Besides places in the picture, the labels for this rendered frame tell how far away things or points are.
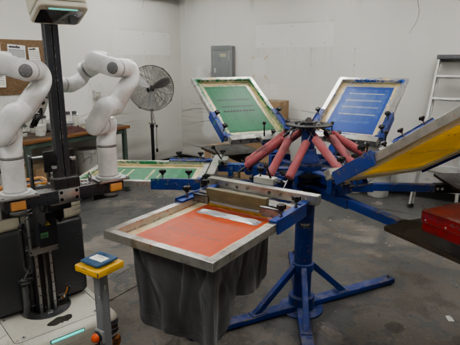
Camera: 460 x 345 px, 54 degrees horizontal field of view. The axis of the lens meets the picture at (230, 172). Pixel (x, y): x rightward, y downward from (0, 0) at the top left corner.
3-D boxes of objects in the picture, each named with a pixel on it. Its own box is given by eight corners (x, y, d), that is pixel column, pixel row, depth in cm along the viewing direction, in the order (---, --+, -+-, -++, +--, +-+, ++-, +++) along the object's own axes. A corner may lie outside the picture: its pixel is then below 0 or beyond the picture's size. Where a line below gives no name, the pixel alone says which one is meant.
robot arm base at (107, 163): (88, 174, 228) (86, 144, 224) (111, 171, 236) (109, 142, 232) (102, 181, 217) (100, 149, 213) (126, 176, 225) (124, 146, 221)
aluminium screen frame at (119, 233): (213, 272, 164) (213, 263, 163) (103, 238, 195) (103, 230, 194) (304, 213, 227) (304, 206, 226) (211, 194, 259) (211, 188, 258)
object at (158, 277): (213, 356, 185) (212, 260, 174) (134, 322, 209) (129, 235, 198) (217, 353, 187) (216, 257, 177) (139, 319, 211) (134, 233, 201)
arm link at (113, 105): (151, 72, 213) (133, 73, 196) (115, 134, 227) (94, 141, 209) (128, 54, 215) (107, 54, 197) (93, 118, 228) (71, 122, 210)
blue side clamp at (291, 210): (278, 235, 202) (278, 220, 200) (268, 233, 205) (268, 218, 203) (306, 216, 226) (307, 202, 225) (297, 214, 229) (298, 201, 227)
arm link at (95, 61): (139, 71, 212) (123, 72, 198) (105, 91, 219) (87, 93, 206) (123, 40, 211) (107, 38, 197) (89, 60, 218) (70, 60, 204)
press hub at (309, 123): (315, 329, 293) (326, 122, 260) (263, 311, 314) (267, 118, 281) (337, 303, 324) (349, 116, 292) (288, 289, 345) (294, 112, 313)
